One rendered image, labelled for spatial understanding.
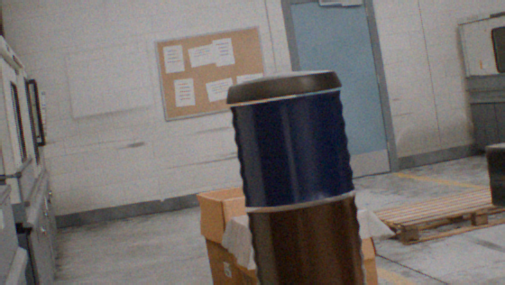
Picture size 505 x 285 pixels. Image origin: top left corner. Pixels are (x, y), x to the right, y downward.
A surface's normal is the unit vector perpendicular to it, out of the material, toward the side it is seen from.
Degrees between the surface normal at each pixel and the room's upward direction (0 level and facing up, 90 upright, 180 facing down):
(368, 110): 90
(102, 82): 90
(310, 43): 90
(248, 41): 90
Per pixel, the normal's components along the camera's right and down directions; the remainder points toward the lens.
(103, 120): 0.18, 0.02
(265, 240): -0.77, -0.09
